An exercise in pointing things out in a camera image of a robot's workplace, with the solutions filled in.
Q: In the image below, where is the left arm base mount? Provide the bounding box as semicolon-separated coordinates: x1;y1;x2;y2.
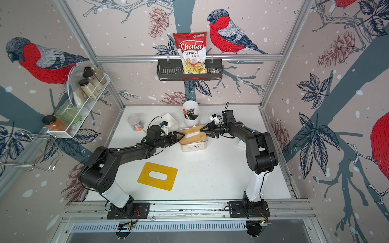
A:
107;197;150;220

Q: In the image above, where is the blue white tissue pack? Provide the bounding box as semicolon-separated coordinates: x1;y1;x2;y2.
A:
238;139;246;149

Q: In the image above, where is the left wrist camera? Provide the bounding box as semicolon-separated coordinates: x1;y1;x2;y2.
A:
159;121;169;135

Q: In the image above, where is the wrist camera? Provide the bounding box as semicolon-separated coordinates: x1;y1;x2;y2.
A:
210;109;236;125
159;121;169;135

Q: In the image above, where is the white rectangular bin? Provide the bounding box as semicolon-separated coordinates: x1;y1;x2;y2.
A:
149;113;179;132

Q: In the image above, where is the orange spice jar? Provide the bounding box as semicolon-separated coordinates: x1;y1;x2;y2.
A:
42;115;71;133

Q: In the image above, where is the beige spice bottle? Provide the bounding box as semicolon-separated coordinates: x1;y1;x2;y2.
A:
83;66;103;91
79;79;99;99

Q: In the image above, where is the white wire spice rack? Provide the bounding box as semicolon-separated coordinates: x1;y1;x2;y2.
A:
48;61;111;138

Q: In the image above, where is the clear jar with candies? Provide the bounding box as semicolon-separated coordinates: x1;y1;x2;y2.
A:
127;114;144;132

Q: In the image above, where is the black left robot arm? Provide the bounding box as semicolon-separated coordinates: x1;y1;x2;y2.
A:
79;125;185;215

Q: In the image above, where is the green jar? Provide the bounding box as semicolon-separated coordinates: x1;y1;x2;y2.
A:
54;104;81;125

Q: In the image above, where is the metal wire hook rack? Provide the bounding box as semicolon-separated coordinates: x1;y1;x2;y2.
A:
1;131;63;173

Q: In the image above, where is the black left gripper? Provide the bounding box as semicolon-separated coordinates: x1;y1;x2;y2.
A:
154;131;185;149

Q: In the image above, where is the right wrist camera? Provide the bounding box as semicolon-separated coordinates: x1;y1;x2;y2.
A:
210;109;236;125

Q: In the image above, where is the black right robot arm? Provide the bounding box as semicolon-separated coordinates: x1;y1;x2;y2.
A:
200;121;279;205

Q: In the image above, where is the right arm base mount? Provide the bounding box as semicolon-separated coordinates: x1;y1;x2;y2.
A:
228;198;270;219

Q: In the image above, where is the red Chuba chips bag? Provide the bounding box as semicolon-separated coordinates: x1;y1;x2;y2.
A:
173;32;207;75

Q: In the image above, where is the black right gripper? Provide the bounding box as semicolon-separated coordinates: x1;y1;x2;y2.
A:
199;121;227;138

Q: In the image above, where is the white pen holder cup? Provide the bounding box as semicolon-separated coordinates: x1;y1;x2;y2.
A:
182;100;200;128

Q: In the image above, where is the yellow plastic lid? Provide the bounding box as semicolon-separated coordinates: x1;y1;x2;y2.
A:
137;162;178;191

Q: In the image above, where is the beige spice bottle back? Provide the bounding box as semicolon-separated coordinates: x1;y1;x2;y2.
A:
83;66;103;91

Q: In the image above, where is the bamboo tissue box lid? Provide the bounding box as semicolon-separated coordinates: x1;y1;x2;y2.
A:
179;125;207;145

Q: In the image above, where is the black wire wall basket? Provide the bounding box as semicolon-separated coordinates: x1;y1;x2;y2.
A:
157;59;223;81

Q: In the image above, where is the beige spice bottle front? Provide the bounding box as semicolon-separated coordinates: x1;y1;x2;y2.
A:
79;79;99;99

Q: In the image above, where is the clear plastic tissue box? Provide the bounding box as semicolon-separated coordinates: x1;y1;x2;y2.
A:
180;138;208;152

